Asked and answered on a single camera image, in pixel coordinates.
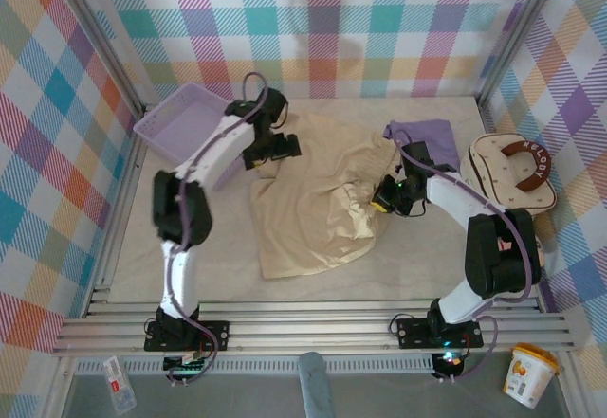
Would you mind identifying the purple t-shirt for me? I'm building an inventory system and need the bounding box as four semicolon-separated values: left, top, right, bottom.
382;118;459;173

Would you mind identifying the beige garment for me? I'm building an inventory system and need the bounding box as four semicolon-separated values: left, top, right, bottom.
248;110;404;281

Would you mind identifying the purple plastic basket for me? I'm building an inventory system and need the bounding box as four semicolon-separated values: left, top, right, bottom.
133;82;243;191

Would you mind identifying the small electronics board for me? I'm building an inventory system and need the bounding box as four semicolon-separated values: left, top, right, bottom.
430;350;467;380
163;351;212;384

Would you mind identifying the grey-blue padded bar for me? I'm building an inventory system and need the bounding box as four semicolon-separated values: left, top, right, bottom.
297;351;336;418

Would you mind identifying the white orange-label cup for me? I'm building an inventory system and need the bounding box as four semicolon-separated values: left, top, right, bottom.
502;341;561;409

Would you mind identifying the clear plastic labelled box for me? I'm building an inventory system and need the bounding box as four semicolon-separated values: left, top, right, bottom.
101;354;137;415

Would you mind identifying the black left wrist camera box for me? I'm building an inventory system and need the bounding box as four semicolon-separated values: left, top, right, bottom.
258;88;289;128

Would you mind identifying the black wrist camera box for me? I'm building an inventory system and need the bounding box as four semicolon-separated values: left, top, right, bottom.
401;140;433;169
258;88;289;128

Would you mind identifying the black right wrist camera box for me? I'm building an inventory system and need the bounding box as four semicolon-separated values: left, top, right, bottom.
401;140;433;169

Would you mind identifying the cream plush bag brown handle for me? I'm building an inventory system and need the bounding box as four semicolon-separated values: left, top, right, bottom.
459;132;559;218

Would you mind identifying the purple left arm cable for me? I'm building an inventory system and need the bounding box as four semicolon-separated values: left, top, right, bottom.
160;71;269;387

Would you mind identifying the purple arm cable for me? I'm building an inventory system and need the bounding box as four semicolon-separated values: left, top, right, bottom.
388;119;531;384
160;71;269;387

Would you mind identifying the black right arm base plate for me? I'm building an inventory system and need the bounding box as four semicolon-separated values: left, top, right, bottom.
395;316;485;349

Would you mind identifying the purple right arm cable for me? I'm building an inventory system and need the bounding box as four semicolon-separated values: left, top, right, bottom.
388;119;531;384

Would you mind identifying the aluminium rail beam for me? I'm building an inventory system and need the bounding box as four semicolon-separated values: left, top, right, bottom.
51;287;578;357

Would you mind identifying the aluminium side rail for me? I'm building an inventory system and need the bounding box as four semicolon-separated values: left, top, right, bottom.
83;104;148;318

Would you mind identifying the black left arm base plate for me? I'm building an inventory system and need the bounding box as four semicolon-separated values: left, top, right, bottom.
144;318;231;354

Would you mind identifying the slotted metal cable tray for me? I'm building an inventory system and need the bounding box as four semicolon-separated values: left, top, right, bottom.
75;359;437;375

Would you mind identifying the aluminium frame post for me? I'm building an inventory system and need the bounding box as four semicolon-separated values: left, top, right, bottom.
476;0;568;106
46;0;151;116

